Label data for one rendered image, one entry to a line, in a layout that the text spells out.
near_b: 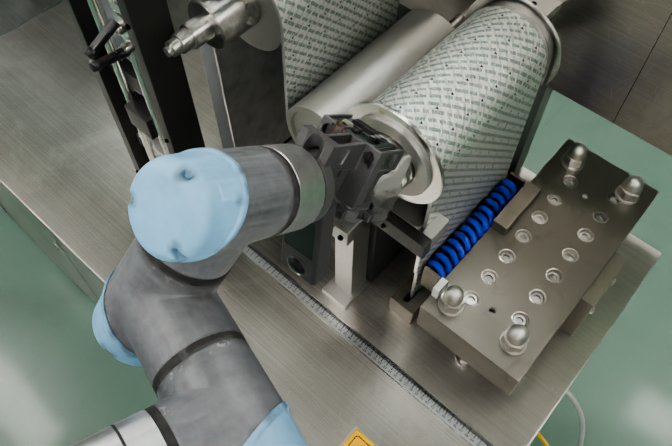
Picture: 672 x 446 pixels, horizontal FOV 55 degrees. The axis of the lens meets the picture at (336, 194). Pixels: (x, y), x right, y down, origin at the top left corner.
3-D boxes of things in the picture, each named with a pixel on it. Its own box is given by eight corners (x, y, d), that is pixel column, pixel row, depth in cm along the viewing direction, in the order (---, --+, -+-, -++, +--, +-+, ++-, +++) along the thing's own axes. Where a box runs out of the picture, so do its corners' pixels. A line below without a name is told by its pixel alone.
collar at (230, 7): (192, 34, 81) (182, -8, 76) (227, 10, 84) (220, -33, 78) (227, 58, 79) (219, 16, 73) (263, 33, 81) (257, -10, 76)
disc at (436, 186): (343, 160, 86) (344, 81, 74) (346, 158, 86) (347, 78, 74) (433, 223, 80) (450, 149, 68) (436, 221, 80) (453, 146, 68)
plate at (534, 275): (415, 323, 95) (420, 305, 90) (558, 160, 112) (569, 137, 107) (508, 396, 89) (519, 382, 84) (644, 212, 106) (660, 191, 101)
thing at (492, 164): (413, 272, 94) (428, 201, 79) (503, 173, 104) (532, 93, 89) (416, 274, 94) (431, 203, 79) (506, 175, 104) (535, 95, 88)
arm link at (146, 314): (123, 419, 48) (190, 324, 44) (69, 302, 53) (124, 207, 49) (207, 396, 54) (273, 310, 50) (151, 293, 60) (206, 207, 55)
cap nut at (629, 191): (610, 195, 100) (621, 178, 97) (621, 181, 102) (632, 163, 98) (632, 208, 99) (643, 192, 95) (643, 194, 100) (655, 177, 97)
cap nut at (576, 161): (556, 162, 104) (564, 145, 100) (568, 149, 105) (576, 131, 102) (576, 175, 103) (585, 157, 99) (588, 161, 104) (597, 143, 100)
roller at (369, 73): (288, 147, 95) (283, 90, 85) (398, 55, 106) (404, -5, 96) (351, 192, 90) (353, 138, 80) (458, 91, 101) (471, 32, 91)
